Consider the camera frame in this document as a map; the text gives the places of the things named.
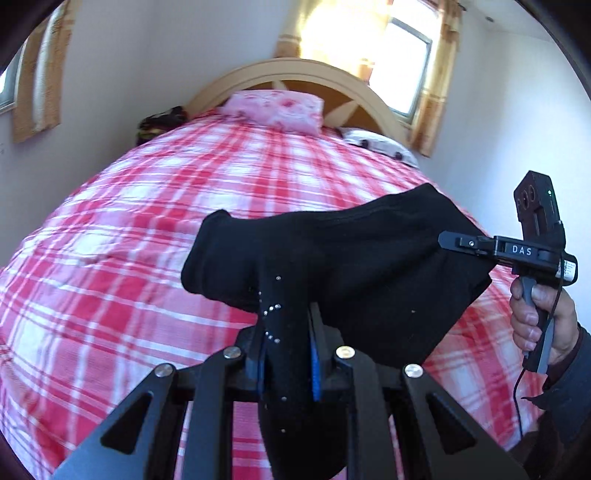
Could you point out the beige wooden headboard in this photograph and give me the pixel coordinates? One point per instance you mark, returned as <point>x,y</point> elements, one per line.
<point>277,69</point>

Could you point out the dark cloth pile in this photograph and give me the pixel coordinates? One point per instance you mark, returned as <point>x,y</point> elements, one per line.
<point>161,124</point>

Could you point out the yellow patterned curtain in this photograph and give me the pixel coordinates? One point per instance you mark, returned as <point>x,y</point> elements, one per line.
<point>438,78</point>
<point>323,32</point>
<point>44,69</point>

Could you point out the person's right forearm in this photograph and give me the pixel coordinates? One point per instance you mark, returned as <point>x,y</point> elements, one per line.
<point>570,392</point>

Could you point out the person's dark trousers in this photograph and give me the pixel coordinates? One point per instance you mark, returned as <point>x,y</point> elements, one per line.
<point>554,457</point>

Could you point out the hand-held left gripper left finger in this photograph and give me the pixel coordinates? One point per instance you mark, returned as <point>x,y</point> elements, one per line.
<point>253,364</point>

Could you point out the black pants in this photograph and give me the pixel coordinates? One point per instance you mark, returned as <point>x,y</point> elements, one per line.
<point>346,258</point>

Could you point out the white patterned pillow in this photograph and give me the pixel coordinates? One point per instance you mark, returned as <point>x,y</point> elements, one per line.
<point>383,143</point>

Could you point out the person's right hand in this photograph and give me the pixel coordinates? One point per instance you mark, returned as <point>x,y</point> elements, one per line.
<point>563,318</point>

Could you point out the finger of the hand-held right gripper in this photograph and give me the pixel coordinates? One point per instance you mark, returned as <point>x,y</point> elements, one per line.
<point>466,244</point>

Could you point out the pink floral pillow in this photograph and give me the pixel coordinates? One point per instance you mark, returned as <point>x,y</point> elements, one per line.
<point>277,108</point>

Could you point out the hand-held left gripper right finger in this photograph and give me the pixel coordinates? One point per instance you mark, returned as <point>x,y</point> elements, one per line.
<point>316,369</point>

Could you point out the small side window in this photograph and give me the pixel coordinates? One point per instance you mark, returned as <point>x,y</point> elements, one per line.
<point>9,83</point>

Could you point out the red plaid bed blanket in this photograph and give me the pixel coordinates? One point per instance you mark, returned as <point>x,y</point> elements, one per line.
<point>138,230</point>

